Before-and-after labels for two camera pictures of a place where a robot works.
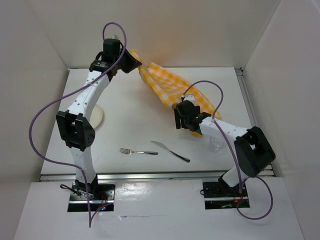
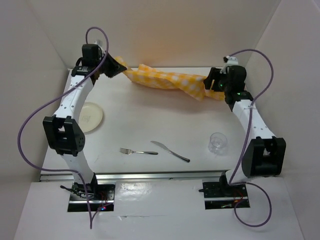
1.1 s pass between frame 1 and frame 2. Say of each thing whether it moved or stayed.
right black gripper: moved
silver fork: stayed
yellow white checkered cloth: moved
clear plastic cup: stayed
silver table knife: stayed
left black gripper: moved
